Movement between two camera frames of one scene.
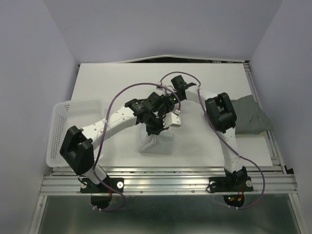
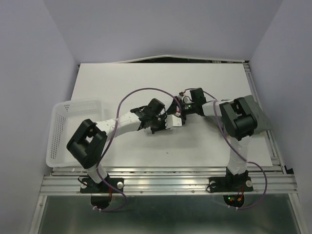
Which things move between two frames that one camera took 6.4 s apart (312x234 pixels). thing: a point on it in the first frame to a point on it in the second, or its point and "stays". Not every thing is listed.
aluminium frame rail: (267, 181) stays
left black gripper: (160, 128) stays
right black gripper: (167, 107) to (172, 107)
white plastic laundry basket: (66, 114) stays
